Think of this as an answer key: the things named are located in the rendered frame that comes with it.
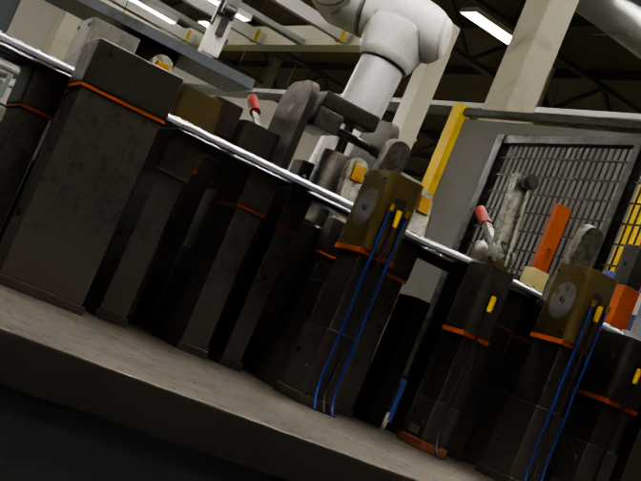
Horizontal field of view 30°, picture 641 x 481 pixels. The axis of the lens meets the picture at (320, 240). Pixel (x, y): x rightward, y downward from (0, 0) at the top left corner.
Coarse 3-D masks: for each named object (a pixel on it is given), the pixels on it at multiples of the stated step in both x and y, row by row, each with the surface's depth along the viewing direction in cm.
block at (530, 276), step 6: (528, 270) 218; (534, 270) 216; (540, 270) 217; (522, 276) 219; (528, 276) 217; (534, 276) 216; (540, 276) 217; (546, 276) 217; (528, 282) 216; (534, 282) 216; (540, 282) 217; (546, 282) 217; (540, 288) 217
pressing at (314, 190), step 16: (0, 32) 156; (0, 48) 172; (16, 48) 164; (32, 48) 158; (16, 64) 175; (48, 64) 168; (64, 64) 159; (176, 128) 178; (192, 128) 167; (208, 144) 179; (224, 144) 169; (224, 160) 189; (240, 160) 185; (256, 160) 171; (288, 176) 173; (304, 192) 190; (320, 192) 176; (336, 208) 192; (416, 240) 193; (432, 256) 204; (448, 256) 194; (464, 256) 184; (512, 288) 202; (528, 288) 189
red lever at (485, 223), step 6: (474, 210) 228; (480, 210) 226; (480, 216) 225; (486, 216) 225; (480, 222) 224; (486, 222) 223; (486, 228) 222; (492, 228) 223; (486, 234) 221; (492, 234) 220; (498, 252) 216; (498, 258) 216
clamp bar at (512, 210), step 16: (512, 176) 220; (528, 176) 216; (512, 192) 218; (528, 192) 219; (512, 208) 218; (496, 224) 218; (512, 224) 218; (496, 240) 216; (512, 240) 217; (496, 256) 215
